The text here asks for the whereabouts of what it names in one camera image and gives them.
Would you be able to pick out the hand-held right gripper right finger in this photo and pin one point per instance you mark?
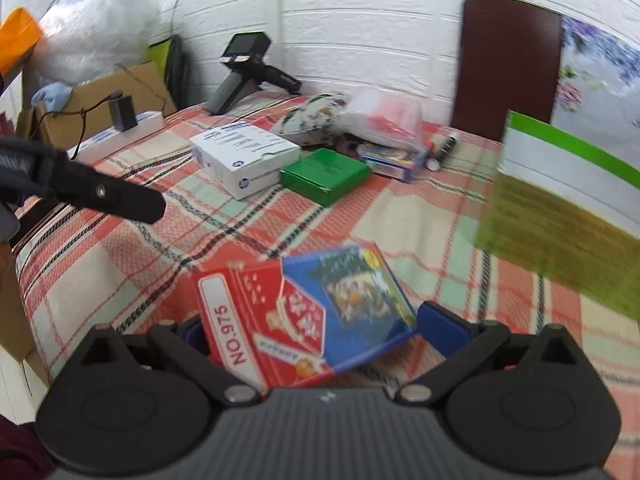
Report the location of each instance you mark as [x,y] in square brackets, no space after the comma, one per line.
[440,322]

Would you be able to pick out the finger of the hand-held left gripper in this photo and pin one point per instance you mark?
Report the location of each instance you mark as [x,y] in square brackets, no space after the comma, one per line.
[115,197]

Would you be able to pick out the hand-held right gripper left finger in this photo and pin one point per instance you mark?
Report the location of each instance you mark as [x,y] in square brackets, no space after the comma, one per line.
[192,336]

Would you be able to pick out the red blue playing card box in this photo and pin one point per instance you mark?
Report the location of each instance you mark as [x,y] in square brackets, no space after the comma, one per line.
[280,320]

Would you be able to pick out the green cardboard box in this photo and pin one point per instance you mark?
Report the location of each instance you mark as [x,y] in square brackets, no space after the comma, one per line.
[550,230]

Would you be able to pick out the floral fabric pouch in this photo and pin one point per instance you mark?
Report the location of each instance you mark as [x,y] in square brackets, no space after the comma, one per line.
[310,115]

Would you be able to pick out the plastic bag with pink packets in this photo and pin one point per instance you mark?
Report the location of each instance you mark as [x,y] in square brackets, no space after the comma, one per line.
[385,117]

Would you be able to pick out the plaid blanket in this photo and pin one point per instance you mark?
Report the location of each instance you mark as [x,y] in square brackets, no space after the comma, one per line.
[150,260]

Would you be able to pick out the light blue cloth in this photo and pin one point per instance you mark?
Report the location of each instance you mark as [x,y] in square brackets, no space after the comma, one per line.
[52,94]

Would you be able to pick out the white power strip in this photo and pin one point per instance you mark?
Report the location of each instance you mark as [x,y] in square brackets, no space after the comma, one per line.
[147,122]

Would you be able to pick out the black charger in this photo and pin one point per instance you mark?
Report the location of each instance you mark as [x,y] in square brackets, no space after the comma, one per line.
[124,112]

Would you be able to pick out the open cardboard box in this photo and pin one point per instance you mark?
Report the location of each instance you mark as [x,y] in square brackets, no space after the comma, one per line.
[135,85]

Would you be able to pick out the orange object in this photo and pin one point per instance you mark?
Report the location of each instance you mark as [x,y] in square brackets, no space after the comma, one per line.
[17,35]

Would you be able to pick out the white box with blue print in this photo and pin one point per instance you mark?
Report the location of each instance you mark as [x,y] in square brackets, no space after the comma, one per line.
[245,155]

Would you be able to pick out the green black chair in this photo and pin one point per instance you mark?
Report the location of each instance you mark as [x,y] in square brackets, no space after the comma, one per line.
[175,70]

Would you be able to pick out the clear bubble wrap bag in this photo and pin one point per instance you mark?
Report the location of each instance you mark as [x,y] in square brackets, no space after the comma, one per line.
[95,30]

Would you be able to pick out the colourful small box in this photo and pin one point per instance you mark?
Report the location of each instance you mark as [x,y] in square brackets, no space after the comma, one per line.
[395,162]

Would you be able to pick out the black and white marker pen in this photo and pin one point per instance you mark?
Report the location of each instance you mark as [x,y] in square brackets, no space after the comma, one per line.
[442,149]

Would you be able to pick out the small green box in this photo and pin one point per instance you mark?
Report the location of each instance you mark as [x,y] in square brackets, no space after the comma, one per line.
[325,172]

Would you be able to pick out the dark red clothing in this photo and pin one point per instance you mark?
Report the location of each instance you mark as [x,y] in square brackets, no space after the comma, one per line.
[17,452]

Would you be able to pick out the dark brown board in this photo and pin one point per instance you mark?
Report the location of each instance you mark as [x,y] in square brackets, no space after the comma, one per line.
[505,60]

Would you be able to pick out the floral printed bag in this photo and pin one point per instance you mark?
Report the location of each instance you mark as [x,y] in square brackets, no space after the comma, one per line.
[595,90]

